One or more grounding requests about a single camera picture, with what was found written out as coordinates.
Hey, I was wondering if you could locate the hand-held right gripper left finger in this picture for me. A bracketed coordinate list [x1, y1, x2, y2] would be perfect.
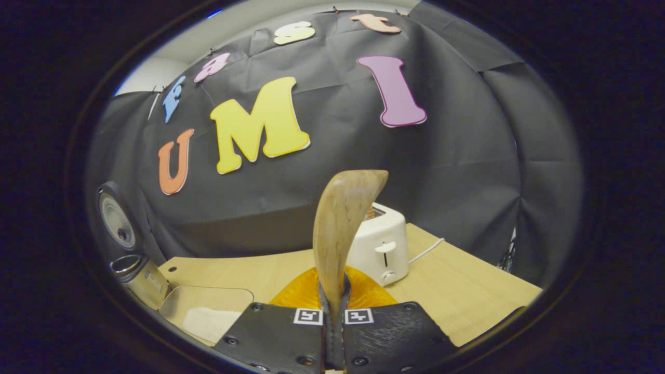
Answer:
[214, 266, 330, 374]

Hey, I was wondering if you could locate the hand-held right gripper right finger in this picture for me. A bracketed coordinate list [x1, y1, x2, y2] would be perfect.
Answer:
[335, 266, 458, 372]

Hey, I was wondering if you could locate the wooden spoon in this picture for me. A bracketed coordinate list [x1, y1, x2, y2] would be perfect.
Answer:
[313, 169, 389, 312]

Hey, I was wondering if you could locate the silver black rice cooker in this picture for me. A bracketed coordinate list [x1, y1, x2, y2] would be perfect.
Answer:
[96, 181, 171, 311]

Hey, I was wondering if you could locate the clear glass container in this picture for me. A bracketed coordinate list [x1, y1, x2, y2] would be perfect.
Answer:
[158, 286, 255, 346]

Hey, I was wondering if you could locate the white toaster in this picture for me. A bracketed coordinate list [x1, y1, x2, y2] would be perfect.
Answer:
[345, 203, 410, 286]

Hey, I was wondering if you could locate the white toaster cable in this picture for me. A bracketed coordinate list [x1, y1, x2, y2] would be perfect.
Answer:
[408, 237, 446, 264]

